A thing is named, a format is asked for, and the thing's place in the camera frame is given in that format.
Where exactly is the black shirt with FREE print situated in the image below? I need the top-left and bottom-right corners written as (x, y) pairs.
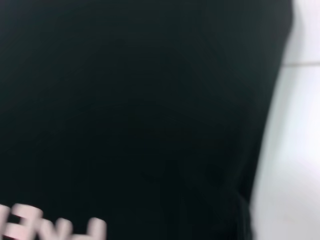
top-left (0, 0), bottom-right (295, 240)

